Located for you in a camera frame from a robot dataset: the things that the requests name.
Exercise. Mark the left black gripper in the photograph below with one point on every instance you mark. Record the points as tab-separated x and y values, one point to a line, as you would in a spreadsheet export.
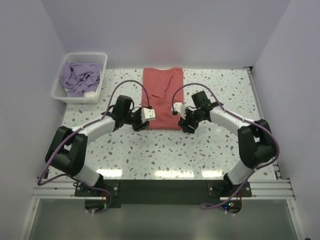
140	125

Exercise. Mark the purple t-shirt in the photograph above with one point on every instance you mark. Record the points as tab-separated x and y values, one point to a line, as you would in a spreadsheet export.
80	79

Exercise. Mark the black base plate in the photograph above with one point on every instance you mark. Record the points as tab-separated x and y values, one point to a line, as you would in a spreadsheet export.
207	194

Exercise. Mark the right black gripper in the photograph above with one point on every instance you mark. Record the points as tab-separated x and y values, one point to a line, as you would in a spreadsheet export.
184	124

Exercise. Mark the white plastic laundry basket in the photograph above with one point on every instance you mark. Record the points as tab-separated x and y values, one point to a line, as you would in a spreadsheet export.
59	93

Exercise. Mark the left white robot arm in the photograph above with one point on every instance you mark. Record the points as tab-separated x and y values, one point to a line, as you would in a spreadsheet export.
68	149

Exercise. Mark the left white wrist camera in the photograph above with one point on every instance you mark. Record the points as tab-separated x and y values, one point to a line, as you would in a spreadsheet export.
147	114

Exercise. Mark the salmon red t-shirt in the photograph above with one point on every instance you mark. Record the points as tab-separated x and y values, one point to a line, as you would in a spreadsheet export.
161	86

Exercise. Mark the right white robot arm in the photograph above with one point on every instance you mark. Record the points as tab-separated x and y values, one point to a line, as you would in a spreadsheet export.
256	144

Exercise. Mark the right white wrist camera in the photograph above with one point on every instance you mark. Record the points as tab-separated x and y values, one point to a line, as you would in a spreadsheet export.
179	108

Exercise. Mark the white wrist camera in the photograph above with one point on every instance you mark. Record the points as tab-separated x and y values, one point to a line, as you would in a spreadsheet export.
147	114
179	108

